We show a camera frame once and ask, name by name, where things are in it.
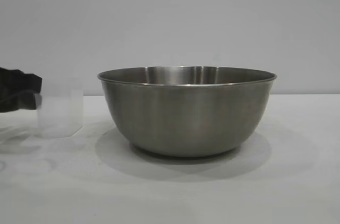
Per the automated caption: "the clear plastic measuring cup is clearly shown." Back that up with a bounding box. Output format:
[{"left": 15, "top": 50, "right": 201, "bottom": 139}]
[{"left": 36, "top": 77, "right": 85, "bottom": 138}]

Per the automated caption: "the stainless steel mixing bowl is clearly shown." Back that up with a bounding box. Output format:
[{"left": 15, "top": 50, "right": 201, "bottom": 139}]
[{"left": 97, "top": 66, "right": 278, "bottom": 159}]

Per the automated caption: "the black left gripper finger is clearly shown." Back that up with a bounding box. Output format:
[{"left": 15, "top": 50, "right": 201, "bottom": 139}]
[
  {"left": 0, "top": 66, "right": 44, "bottom": 100},
  {"left": 0, "top": 93, "right": 43, "bottom": 114}
]

